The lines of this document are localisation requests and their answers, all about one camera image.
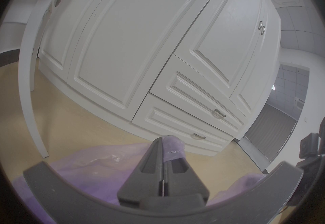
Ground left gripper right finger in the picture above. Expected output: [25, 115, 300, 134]
[164, 157, 210, 202]

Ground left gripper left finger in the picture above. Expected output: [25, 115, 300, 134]
[116, 137, 163, 206]

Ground purple plastic bag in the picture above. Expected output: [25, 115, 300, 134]
[11, 135, 267, 221]

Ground white wardrobe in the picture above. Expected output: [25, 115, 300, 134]
[38, 0, 282, 156]

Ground white chair grey cushions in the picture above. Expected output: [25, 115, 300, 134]
[0, 0, 88, 158]

